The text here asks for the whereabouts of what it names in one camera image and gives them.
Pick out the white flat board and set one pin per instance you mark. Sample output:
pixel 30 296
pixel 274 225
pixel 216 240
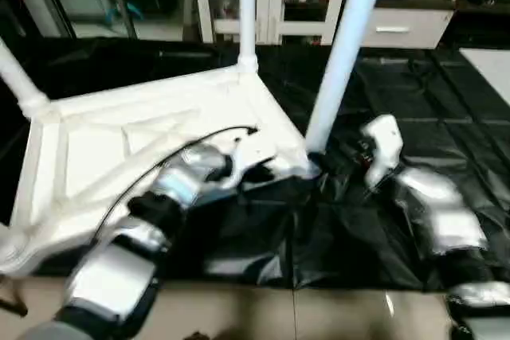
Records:
pixel 490 73

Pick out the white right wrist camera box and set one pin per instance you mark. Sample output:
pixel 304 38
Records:
pixel 382 145

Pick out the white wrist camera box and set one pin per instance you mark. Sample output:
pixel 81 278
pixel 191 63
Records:
pixel 253 153
pixel 382 145

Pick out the white plastic table top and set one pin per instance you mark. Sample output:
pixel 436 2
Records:
pixel 103 141

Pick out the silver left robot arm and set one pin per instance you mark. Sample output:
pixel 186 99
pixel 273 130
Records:
pixel 143 220

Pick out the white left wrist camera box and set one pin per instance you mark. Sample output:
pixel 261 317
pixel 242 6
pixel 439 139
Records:
pixel 253 153

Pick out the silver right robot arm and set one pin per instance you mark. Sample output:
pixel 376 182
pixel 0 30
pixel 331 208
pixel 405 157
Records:
pixel 442 212

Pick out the blue floor stand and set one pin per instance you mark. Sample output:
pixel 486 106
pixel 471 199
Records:
pixel 123 12

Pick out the white drawer unit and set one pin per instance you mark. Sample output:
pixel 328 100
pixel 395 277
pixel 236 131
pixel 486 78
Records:
pixel 406 28

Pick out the black metal stand leg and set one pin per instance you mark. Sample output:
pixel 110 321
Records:
pixel 12 306

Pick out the black work mat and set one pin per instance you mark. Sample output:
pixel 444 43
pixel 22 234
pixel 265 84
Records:
pixel 414 109

